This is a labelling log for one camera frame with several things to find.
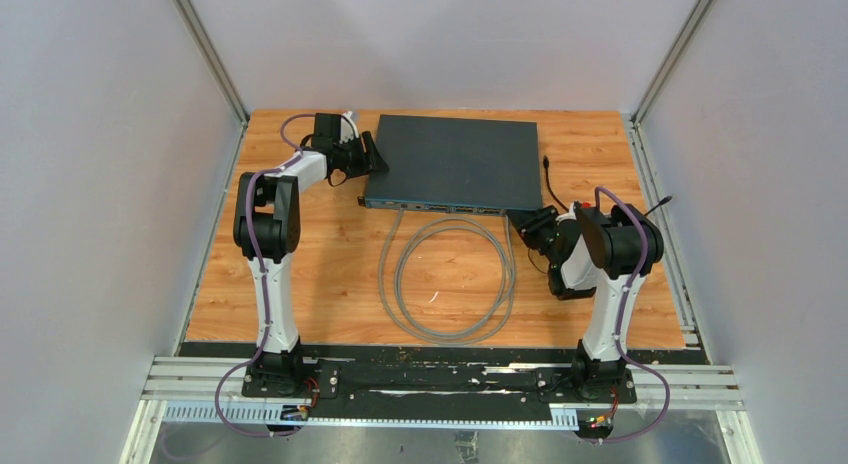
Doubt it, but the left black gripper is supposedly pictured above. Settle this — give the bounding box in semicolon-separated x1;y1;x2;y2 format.
333;133;387;181

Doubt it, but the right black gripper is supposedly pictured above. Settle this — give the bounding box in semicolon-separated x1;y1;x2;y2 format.
507;204;562;268

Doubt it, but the dark blue network switch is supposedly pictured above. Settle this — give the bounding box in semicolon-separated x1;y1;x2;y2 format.
361;114;543;216

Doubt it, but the black power cable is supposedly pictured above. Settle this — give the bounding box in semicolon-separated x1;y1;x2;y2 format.
543;156;674;225

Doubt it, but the grey ethernet cable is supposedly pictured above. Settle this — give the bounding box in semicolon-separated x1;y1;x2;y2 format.
377;209;519;348

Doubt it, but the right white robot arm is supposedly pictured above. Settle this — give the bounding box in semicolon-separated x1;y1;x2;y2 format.
506;202;664;402

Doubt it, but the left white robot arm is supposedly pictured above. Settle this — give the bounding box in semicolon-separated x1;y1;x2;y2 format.
233;112;389;397

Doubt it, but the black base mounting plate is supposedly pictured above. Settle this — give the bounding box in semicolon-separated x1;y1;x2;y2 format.
178;342;709;424

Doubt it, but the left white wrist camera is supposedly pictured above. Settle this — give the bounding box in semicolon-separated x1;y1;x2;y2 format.
340;110;361;142

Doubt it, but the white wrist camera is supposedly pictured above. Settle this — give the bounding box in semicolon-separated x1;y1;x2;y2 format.
556;201;595;223
340;110;361;142

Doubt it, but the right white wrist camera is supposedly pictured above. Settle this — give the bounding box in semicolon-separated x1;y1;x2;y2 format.
556;201;595;223

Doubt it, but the left aluminium corner post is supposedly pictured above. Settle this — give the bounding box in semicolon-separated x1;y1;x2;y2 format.
172;0;250;128

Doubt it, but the aluminium corner post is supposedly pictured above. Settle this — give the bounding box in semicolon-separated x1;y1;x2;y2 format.
631;0;716;126
172;0;250;128

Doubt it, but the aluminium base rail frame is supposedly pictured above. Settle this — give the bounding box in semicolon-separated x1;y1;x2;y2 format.
121;342;759;463

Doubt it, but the right aluminium corner post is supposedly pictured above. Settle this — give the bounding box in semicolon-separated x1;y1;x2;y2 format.
631;0;716;126

